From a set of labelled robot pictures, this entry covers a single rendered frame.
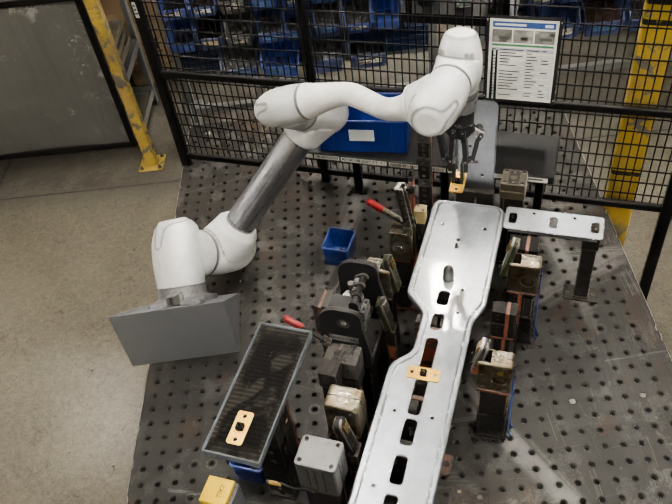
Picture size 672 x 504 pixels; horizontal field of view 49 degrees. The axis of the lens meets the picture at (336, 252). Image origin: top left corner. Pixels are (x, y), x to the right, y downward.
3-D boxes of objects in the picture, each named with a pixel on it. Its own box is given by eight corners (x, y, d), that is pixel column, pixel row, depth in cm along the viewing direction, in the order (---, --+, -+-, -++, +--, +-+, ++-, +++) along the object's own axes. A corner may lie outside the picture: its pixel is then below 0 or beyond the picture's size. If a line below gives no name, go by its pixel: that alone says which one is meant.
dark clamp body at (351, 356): (373, 452, 210) (363, 374, 182) (329, 442, 213) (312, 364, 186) (382, 419, 217) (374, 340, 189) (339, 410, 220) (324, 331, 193)
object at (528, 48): (553, 106, 239) (564, 18, 217) (482, 100, 245) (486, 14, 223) (553, 102, 240) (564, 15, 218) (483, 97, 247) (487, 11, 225)
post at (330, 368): (350, 457, 209) (335, 376, 180) (333, 454, 210) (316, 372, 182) (355, 442, 212) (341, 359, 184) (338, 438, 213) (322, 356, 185)
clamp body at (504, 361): (510, 447, 206) (519, 376, 181) (466, 438, 209) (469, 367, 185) (514, 419, 212) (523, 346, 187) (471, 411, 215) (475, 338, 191)
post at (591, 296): (597, 303, 238) (611, 240, 217) (561, 298, 241) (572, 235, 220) (598, 289, 242) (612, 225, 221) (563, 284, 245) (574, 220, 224)
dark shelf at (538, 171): (553, 185, 234) (554, 178, 232) (288, 156, 259) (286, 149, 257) (560, 143, 248) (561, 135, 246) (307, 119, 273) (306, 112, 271)
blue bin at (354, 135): (407, 153, 248) (406, 121, 239) (319, 151, 254) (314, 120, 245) (412, 124, 259) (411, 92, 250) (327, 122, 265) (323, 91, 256)
